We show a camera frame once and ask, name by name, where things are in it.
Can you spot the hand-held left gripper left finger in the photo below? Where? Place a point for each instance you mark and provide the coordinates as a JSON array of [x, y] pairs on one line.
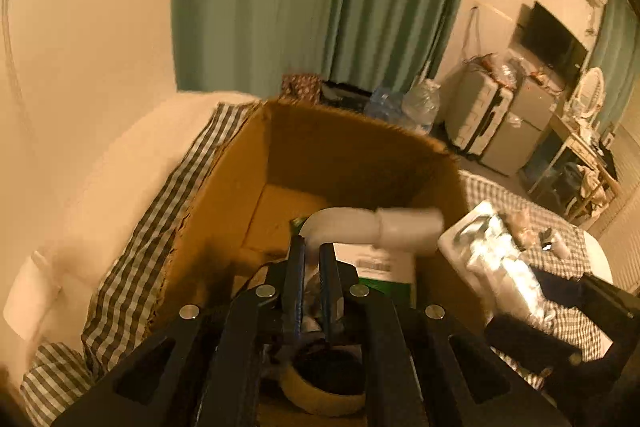
[[298, 267]]

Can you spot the clear plastic packaged parts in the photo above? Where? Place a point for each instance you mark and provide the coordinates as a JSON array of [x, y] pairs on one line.
[[495, 257]]

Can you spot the grey small fridge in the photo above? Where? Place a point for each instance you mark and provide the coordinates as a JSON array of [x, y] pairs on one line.
[[520, 132]]

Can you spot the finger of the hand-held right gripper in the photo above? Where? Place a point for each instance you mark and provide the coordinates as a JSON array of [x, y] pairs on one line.
[[610, 307], [530, 339]]

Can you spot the brownish crumpled wrapper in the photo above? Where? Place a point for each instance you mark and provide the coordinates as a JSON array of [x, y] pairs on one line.
[[520, 224]]

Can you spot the green foil packet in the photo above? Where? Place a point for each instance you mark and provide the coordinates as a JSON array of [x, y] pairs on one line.
[[380, 264]]

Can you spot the cardboard box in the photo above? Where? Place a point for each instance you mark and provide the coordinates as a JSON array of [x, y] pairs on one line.
[[325, 147]]

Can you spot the white vanity mirror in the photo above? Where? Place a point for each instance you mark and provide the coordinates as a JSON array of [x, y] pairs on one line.
[[590, 89]]

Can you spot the black box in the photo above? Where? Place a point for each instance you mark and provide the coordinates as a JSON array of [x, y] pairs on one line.
[[345, 94]]

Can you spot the white cloth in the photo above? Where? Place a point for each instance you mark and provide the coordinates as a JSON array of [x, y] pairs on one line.
[[312, 324]]

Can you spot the white mattress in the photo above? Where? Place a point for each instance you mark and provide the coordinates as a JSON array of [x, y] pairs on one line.
[[600, 257]]

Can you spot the pale hard-shell suitcase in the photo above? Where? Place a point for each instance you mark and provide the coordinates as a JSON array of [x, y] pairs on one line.
[[475, 117]]

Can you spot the dark blue tissue pack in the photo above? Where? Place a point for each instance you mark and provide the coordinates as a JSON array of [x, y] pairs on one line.
[[555, 284]]

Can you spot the bluish plastic water bottle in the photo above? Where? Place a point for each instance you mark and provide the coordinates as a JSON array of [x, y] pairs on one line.
[[384, 103]]

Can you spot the white plastic pipe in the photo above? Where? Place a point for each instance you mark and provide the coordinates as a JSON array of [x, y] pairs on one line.
[[350, 227]]

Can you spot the black flat television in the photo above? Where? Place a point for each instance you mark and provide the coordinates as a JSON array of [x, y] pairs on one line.
[[550, 39]]

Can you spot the beige tape roll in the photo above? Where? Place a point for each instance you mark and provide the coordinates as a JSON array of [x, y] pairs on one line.
[[300, 399]]

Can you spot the white duvet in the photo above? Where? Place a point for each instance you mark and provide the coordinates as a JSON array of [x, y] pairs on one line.
[[100, 187]]

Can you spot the grey checkered cloth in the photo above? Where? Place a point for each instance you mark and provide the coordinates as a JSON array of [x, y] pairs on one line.
[[150, 257]]

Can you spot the clear plastic water bottle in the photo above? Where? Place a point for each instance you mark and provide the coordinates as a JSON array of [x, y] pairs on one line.
[[422, 104]]

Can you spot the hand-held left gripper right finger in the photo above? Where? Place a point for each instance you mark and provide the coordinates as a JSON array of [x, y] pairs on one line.
[[328, 287]]

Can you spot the dark patterned bag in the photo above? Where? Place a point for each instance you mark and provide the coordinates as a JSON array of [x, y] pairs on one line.
[[300, 88]]

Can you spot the white handheld device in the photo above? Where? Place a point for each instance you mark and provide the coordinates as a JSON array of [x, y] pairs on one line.
[[552, 243]]

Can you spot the wooden desk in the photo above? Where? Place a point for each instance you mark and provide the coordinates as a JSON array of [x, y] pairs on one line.
[[575, 147]]

